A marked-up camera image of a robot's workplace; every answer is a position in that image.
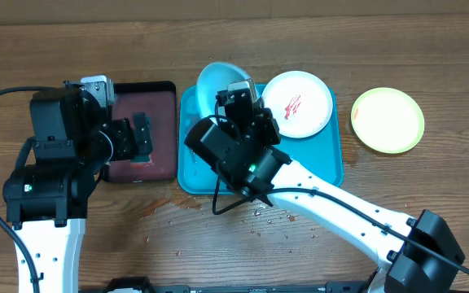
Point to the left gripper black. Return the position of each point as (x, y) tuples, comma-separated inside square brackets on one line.
[(120, 138)]

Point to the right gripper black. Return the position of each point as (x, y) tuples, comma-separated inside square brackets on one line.
[(269, 124)]

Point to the green and orange sponge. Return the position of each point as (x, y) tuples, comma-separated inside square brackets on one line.
[(141, 161)]

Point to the white plate with sauce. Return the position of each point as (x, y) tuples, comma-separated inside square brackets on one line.
[(300, 102)]

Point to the light blue plate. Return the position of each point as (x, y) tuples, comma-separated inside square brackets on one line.
[(215, 77)]

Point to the yellow-green plate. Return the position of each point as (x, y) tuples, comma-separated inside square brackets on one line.
[(387, 120)]

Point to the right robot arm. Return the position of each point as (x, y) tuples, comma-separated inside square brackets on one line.
[(413, 254)]

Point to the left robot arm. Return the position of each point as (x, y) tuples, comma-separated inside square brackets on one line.
[(55, 173)]

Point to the black rectangular sponge tray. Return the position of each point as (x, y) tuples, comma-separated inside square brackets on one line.
[(158, 101)]

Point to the teal plastic tray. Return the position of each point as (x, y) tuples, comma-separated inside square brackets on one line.
[(321, 153)]

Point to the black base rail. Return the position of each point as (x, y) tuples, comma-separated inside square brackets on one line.
[(328, 287)]

